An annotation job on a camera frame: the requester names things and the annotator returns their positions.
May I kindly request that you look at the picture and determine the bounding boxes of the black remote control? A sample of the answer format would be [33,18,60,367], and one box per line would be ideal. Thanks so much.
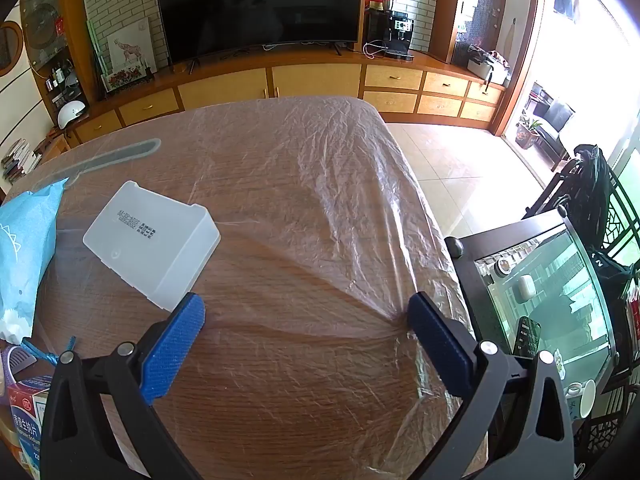
[511,316,542,358]

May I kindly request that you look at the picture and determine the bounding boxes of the stack of books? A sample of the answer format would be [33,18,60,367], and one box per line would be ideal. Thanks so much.
[0,137,43,183]

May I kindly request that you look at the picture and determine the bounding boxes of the giraffe painting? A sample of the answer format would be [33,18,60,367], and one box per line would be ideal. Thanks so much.
[107,16,155,73]

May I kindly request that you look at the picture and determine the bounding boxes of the white plastic box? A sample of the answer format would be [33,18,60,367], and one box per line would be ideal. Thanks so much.
[82,180,222,312]

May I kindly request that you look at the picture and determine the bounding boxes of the beige tape roll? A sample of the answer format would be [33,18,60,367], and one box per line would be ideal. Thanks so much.
[0,412,23,471]

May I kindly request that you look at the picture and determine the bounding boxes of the black flat television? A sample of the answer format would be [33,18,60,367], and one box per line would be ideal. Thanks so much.
[153,0,365,73]

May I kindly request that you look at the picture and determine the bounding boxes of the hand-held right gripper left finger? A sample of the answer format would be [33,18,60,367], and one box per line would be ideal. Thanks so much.
[39,291,207,480]

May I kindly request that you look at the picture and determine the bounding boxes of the white mug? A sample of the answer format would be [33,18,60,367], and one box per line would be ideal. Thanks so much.
[565,379,597,421]

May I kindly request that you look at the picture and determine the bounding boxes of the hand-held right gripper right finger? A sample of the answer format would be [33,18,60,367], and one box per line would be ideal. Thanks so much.
[406,291,576,480]

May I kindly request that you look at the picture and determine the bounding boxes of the blue drawstring bag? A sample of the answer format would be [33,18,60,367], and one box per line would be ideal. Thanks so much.
[0,178,77,367]

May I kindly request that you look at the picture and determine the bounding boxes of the glass side table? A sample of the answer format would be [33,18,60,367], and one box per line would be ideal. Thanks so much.
[445,208,631,480]

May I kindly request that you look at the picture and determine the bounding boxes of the black jacket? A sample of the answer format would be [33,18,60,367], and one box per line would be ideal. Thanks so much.
[565,144,640,281]

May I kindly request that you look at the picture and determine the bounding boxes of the red books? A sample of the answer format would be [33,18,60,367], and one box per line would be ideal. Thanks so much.
[625,280,640,356]

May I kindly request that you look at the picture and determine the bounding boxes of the potted plant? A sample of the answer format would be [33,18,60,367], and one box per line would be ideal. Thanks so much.
[515,117,541,150]

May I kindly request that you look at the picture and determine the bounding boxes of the wooden display cabinet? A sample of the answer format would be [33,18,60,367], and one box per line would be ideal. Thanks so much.
[452,0,541,66]
[20,0,96,116]

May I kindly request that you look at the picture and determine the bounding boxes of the wooden television cabinet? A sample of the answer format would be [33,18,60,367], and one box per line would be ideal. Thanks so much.
[65,50,506,147]

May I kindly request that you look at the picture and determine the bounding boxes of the dark wooden chair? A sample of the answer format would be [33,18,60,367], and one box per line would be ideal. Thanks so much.
[522,155,640,266]

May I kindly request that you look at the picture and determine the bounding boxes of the red flower picture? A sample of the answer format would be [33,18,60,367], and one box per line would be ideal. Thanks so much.
[101,65,151,92]

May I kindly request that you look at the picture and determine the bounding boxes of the clear plastic table cover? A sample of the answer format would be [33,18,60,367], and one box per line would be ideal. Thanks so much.
[0,96,488,480]

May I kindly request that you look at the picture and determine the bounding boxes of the red white blue medicine box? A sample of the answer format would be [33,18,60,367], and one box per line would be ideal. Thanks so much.
[6,375,56,480]

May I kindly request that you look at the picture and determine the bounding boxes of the black coffee machine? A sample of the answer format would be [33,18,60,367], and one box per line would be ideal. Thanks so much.
[385,10,416,58]

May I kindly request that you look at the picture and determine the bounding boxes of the white helmet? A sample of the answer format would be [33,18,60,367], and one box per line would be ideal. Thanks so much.
[57,100,88,128]

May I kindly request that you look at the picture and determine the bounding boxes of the black sofa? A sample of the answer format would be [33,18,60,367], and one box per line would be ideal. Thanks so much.
[530,82,576,161]

